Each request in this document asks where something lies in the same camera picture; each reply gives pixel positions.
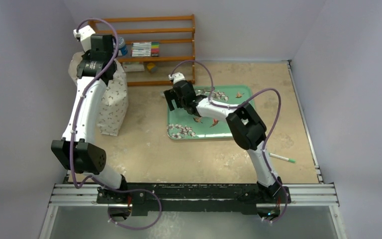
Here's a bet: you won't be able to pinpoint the yellow grey sharpener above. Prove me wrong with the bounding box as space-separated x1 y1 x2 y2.
146 62 158 73

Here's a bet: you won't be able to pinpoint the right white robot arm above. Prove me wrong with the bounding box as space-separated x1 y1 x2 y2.
163 80 286 203

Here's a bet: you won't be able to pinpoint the metal tongs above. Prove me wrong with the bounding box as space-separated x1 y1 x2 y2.
162 88 197 99

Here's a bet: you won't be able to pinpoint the white small box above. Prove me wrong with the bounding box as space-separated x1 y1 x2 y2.
122 62 145 72

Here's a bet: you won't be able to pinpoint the green white pen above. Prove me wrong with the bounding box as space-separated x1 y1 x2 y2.
269 153 296 163

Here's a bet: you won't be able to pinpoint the wooden shelf rack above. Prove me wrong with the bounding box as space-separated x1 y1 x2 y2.
103 14 195 84

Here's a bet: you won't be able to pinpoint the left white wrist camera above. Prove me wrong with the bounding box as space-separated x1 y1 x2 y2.
73 25 96 52

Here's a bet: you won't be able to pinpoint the blue lidded jar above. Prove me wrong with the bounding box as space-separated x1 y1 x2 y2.
117 37 128 56

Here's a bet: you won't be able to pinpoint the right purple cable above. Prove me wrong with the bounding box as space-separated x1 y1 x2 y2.
170 60 289 223

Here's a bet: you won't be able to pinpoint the white patterned paper bag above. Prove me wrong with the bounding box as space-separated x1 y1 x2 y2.
68 51 129 136

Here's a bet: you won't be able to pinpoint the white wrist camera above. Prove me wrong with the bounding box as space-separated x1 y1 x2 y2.
73 25 96 52
168 72 186 85

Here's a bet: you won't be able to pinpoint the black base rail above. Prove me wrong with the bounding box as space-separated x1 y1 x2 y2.
96 182 291 218

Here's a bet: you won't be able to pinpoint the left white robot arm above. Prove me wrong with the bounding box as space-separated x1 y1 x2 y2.
51 33 128 204

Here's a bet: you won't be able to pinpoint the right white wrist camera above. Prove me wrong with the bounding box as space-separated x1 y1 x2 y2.
168 72 186 85

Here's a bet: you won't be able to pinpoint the green floral tray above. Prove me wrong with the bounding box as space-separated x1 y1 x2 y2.
167 85 253 140

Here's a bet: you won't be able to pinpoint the pack of coloured markers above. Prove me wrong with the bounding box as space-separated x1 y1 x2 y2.
131 41 160 57

